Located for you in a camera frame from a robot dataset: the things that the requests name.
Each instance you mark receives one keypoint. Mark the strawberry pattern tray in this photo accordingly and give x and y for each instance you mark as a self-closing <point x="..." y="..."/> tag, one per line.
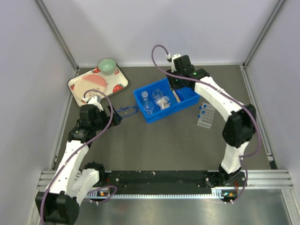
<point x="115" y="83"/>

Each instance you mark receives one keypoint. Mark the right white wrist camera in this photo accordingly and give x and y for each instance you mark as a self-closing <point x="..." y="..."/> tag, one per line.
<point x="171" y="59"/>

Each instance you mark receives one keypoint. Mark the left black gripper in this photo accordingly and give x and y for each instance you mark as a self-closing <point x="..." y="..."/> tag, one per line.
<point x="116" y="119"/>

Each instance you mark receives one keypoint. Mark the grey slotted cable duct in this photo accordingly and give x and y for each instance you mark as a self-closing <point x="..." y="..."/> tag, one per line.
<point x="214" y="194"/>

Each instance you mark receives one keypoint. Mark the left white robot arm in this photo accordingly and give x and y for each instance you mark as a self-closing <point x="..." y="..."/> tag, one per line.
<point x="60" y="201"/>

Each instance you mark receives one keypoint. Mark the wooden test tube clamp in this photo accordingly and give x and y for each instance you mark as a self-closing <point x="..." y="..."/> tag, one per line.
<point x="176" y="96"/>

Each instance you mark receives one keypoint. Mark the clear glass flask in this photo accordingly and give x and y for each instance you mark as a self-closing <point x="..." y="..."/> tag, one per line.
<point x="157" y="94"/>

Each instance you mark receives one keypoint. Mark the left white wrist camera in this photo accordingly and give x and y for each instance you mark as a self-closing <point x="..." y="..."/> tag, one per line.
<point x="94" y="100"/>

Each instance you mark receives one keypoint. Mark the blue plastic divided bin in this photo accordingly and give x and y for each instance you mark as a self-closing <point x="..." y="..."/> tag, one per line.
<point x="186" y="96"/>

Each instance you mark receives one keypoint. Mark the pink cream plate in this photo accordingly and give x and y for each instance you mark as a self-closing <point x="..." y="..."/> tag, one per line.
<point x="89" y="82"/>

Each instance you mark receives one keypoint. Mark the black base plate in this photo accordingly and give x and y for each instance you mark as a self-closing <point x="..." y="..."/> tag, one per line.
<point x="162" y="182"/>

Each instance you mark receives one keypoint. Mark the blue rimmed safety goggles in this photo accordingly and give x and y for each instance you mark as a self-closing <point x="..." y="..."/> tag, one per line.
<point x="127" y="111"/>

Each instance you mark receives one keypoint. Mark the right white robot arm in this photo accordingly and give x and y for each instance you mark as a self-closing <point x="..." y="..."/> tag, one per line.
<point x="239" y="128"/>

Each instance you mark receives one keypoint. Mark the beige glove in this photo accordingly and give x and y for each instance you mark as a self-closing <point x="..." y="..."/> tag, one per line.
<point x="163" y="102"/>

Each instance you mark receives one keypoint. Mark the green ceramic bowl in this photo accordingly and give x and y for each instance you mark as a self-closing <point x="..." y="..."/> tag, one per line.
<point x="107" y="66"/>

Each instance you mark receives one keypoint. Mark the clear acrylic tube rack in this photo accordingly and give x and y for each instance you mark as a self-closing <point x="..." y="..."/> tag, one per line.
<point x="207" y="116"/>

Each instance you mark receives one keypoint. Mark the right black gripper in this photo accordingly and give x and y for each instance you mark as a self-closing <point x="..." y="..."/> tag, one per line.
<point x="173" y="85"/>

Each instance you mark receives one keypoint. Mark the clear glass beaker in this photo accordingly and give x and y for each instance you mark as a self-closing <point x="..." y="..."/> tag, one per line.
<point x="148" y="106"/>

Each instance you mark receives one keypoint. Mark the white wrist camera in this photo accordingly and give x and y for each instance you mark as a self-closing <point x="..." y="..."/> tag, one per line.
<point x="94" y="100"/>
<point x="171" y="59"/>

